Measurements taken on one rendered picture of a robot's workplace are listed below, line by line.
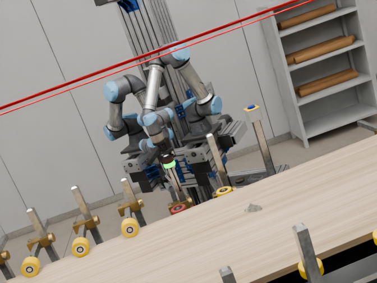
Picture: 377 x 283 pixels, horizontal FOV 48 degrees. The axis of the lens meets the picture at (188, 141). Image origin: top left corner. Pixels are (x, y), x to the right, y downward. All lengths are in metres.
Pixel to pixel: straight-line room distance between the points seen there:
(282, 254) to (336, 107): 3.80
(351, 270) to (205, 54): 3.46
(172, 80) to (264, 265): 1.65
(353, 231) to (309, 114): 3.59
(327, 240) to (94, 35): 3.62
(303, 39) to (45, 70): 2.84
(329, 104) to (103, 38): 2.67
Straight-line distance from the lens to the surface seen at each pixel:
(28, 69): 4.86
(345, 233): 1.65
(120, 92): 2.58
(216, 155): 2.26
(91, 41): 4.72
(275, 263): 1.58
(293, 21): 4.74
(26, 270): 2.21
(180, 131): 2.92
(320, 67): 5.10
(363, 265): 1.70
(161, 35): 2.87
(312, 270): 1.33
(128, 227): 2.08
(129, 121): 2.93
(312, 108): 5.15
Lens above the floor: 1.82
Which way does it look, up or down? 17 degrees down
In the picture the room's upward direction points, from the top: 20 degrees counter-clockwise
